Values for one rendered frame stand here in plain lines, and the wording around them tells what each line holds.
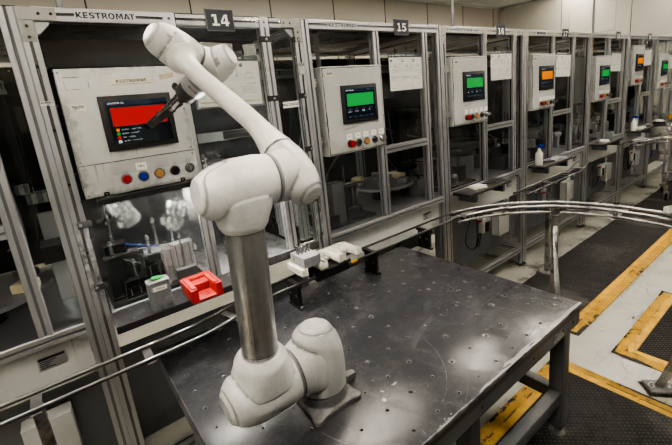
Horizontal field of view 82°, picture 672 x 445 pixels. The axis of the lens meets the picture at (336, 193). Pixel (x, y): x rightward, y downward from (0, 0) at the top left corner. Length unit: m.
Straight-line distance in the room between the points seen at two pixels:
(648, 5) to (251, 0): 6.87
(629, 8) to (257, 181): 8.89
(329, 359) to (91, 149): 1.12
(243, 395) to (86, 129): 1.07
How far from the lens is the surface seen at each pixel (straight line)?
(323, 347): 1.25
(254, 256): 0.99
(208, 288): 1.75
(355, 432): 1.33
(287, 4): 6.37
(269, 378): 1.16
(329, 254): 2.00
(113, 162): 1.67
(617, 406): 2.60
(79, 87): 1.67
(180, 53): 1.28
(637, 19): 9.37
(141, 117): 1.67
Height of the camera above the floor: 1.62
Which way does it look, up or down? 13 degrees down
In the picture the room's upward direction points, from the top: 6 degrees counter-clockwise
